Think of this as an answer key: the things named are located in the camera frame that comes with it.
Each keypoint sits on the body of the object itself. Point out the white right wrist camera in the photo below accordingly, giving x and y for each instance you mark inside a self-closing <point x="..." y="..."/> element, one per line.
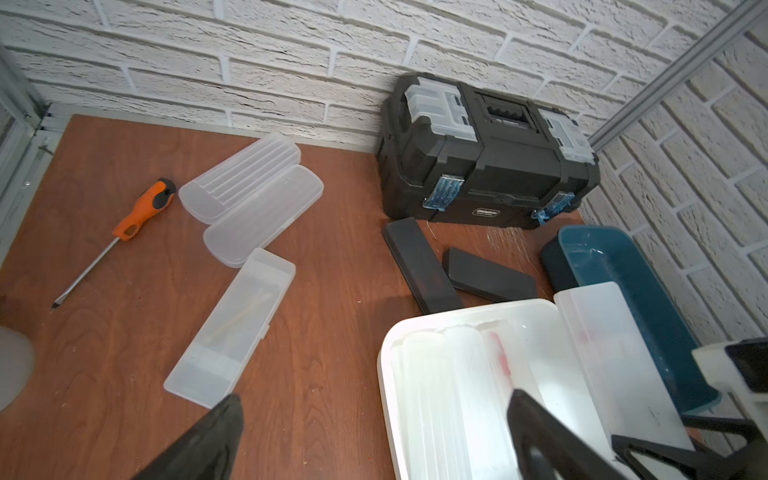
<point x="738" y="368"/>

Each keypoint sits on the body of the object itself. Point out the smooth translucent pencil case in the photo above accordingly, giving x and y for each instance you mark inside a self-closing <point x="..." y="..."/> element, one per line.
<point x="263" y="216"/>

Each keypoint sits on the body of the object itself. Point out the orange handled screwdriver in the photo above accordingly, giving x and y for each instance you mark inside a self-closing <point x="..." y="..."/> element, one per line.
<point x="155" y="199"/>

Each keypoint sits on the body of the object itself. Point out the ribbed translucent pencil case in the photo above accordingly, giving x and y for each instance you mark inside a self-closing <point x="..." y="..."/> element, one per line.
<point x="452" y="420"/>
<point x="214" y="193"/>

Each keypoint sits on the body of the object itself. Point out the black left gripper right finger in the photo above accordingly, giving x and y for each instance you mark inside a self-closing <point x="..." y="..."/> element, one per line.
<point x="547" y="449"/>

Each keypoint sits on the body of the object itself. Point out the flat black pencil case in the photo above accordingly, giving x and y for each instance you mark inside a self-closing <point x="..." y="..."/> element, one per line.
<point x="487" y="279"/>

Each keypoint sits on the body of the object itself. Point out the wide translucent pencil case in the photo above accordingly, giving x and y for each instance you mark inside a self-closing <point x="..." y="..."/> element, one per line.
<point x="620" y="391"/>

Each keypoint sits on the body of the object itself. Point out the white plastic storage box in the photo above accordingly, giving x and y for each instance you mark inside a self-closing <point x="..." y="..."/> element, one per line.
<point x="550" y="352"/>

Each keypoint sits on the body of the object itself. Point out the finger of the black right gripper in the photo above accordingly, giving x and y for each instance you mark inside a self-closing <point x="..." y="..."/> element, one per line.
<point x="749" y="462"/>

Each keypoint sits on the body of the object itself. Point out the small translucent pencil case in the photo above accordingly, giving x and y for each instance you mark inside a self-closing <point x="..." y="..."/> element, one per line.
<point x="505" y="344"/>

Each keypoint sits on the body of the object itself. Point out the clear tape roll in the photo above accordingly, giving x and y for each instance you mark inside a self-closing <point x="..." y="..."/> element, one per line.
<point x="16" y="364"/>

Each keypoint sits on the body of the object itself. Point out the long black pencil case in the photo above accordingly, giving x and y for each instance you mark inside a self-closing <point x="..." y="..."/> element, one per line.
<point x="423" y="273"/>

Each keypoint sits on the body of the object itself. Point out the teal plastic storage tray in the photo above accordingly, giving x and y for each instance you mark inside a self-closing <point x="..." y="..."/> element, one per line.
<point x="582" y="255"/>

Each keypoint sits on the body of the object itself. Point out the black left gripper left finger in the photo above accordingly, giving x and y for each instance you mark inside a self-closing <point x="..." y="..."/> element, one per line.
<point x="207" y="450"/>

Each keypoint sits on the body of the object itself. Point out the translucent pencil case with pencil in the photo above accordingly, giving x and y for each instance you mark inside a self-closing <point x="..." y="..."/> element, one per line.
<point x="214" y="361"/>

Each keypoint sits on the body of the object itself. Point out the black plastic toolbox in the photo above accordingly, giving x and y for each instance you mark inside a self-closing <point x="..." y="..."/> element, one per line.
<point x="453" y="153"/>

